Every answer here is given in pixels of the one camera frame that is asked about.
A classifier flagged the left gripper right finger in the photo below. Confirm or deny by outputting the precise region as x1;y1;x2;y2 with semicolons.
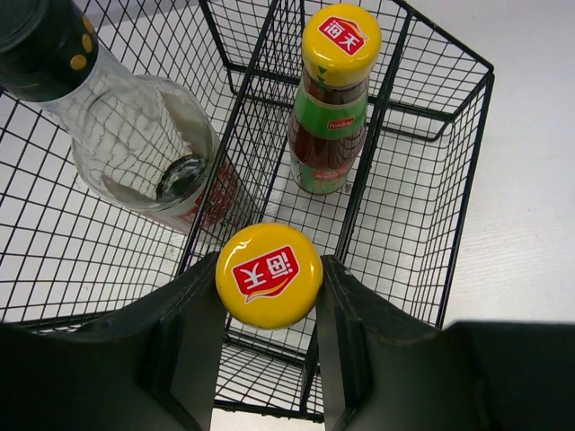
316;256;574;430

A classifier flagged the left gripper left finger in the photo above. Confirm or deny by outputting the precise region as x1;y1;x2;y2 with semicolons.
1;253;225;430

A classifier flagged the sauce bottle yellow cap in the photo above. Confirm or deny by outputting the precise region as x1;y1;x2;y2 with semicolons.
215;223;323;330
287;4;382;195

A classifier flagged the clear bottle red label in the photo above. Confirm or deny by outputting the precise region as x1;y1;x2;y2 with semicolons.
1;1;239;233

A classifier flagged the black wire mesh rack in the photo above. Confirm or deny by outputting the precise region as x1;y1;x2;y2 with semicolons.
1;1;493;424

